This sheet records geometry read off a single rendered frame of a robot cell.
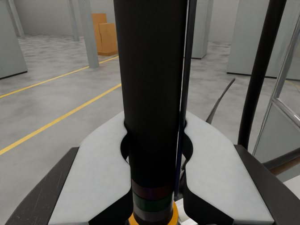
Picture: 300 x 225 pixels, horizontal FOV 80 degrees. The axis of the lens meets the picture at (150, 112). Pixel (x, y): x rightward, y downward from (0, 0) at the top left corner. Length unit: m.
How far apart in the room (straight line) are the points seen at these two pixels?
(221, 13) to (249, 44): 6.86
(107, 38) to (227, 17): 7.03
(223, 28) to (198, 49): 5.13
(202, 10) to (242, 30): 2.11
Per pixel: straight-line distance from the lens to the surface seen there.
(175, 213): 0.18
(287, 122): 1.44
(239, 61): 5.66
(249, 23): 5.54
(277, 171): 0.29
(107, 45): 8.24
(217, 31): 12.31
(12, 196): 2.38
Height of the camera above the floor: 1.56
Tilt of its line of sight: 29 degrees down
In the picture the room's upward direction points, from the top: 1 degrees counter-clockwise
